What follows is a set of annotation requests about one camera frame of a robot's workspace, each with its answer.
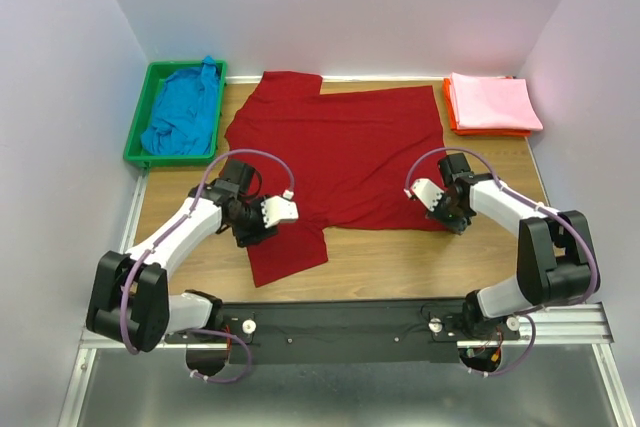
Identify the orange folded t-shirt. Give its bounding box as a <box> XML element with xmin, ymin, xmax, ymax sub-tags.
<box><xmin>442</xmin><ymin>78</ymin><xmax>532</xmax><ymax>138</ymax></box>

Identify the pink folded t-shirt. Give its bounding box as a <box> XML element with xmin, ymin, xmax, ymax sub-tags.
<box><xmin>448</xmin><ymin>73</ymin><xmax>543</xmax><ymax>132</ymax></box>

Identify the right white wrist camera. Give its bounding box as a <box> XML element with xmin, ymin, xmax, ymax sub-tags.
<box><xmin>404</xmin><ymin>178</ymin><xmax>444</xmax><ymax>212</ymax></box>

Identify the green plastic bin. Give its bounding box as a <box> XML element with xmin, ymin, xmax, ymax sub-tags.
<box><xmin>124</xmin><ymin>59</ymin><xmax>227</xmax><ymax>168</ymax></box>

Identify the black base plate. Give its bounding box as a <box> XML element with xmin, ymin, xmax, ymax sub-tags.
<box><xmin>164</xmin><ymin>296</ymin><xmax>521</xmax><ymax>367</ymax></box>

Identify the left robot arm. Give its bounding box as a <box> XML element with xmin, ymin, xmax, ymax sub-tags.
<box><xmin>86</xmin><ymin>159</ymin><xmax>297</xmax><ymax>354</ymax></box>

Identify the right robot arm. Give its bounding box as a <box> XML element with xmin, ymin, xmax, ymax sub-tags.
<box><xmin>407</xmin><ymin>153</ymin><xmax>600</xmax><ymax>338</ymax></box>

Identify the blue t-shirt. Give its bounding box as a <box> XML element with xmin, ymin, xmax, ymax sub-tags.
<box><xmin>141</xmin><ymin>56</ymin><xmax>221</xmax><ymax>156</ymax></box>

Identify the red t-shirt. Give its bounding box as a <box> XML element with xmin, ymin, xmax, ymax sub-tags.
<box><xmin>225</xmin><ymin>72</ymin><xmax>444</xmax><ymax>287</ymax></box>

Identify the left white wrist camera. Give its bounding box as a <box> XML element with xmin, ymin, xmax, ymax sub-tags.
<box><xmin>260</xmin><ymin>196</ymin><xmax>299</xmax><ymax>228</ymax></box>

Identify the aluminium frame rail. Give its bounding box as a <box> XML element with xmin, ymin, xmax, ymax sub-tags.
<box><xmin>76</xmin><ymin>171</ymin><xmax>635</xmax><ymax>426</ymax></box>

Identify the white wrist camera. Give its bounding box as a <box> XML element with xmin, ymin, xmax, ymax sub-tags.
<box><xmin>260</xmin><ymin>196</ymin><xmax>299</xmax><ymax>228</ymax></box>
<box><xmin>404</xmin><ymin>178</ymin><xmax>444</xmax><ymax>212</ymax></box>

